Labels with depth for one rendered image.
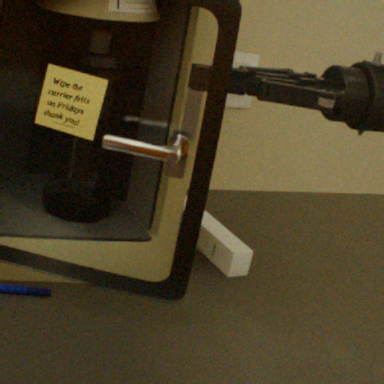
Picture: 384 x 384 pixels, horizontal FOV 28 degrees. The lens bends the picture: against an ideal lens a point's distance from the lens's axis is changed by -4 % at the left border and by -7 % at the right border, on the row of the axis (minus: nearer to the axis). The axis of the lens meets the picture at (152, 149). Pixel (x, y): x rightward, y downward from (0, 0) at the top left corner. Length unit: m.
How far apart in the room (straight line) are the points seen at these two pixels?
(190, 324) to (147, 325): 0.06
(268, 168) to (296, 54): 0.25
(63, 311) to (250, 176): 0.72
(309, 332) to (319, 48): 0.72
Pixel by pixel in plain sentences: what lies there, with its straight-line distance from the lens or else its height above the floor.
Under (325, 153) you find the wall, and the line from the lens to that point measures 1.76.
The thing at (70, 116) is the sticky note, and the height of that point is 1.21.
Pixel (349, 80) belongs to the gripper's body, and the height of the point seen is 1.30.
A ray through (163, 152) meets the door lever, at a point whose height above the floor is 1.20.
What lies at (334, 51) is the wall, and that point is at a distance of 1.69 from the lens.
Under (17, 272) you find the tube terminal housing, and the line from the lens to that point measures 1.12.
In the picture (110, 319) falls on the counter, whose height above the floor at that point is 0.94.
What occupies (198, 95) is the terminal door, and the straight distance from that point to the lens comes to 0.94.
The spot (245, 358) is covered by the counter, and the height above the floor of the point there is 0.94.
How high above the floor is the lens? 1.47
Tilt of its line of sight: 17 degrees down
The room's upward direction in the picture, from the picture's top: 10 degrees clockwise
